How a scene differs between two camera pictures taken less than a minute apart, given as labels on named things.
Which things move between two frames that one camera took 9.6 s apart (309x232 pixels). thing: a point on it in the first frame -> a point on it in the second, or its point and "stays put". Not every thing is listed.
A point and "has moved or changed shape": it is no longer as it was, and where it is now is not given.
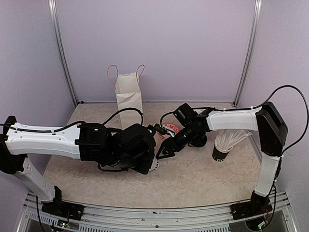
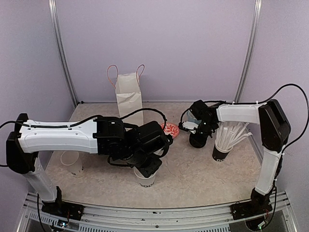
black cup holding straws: [219, 155] stays put
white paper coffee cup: [155, 164] has moved or changed shape
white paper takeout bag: [128, 88] stays put
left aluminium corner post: [52, 4] stays put
